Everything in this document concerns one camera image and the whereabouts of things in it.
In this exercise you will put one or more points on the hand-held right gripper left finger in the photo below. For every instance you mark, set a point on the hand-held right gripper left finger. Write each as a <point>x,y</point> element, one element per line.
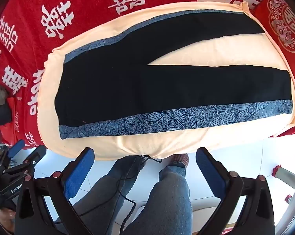
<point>79,172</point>

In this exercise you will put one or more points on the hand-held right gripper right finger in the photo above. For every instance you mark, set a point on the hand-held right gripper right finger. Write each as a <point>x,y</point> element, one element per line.
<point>209,173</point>

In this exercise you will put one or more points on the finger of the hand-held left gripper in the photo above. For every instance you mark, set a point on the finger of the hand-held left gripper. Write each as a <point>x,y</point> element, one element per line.
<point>17,147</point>
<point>36,156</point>

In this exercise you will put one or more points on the black pants with blue stripes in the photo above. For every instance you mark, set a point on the black pants with blue stripes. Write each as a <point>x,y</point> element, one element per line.
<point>137,90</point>

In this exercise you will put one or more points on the person's left hand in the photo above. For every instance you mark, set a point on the person's left hand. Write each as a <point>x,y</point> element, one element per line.
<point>5,221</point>

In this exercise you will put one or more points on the red knitted slipper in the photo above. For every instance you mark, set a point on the red knitted slipper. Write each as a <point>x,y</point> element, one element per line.
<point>180,158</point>

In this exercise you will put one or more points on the person's left leg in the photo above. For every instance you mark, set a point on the person's left leg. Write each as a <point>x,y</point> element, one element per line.
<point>113,188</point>

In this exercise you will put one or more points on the person's leg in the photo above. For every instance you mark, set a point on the person's leg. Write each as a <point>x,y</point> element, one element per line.
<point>169,200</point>
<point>113,188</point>

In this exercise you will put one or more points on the dark cloth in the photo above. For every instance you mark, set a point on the dark cloth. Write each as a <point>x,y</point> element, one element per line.
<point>0,113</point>

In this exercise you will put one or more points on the person's right leg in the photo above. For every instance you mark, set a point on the person's right leg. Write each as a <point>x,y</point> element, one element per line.
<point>169,200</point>

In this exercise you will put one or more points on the person's legs in jeans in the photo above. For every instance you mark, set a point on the person's legs in jeans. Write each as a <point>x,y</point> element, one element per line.
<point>124,193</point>

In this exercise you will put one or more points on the cream cloth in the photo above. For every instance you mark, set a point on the cream cloth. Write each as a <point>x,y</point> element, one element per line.
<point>137,148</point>

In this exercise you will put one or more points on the silver tripod with red knobs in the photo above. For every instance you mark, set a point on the silver tripod with red knobs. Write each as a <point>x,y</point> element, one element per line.
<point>286,175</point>

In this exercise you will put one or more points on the red printed blanket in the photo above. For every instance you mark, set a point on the red printed blanket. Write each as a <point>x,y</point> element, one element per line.
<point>88,5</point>

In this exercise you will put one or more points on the red ornament print pillow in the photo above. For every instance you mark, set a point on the red ornament print pillow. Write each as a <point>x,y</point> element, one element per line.
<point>266,19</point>

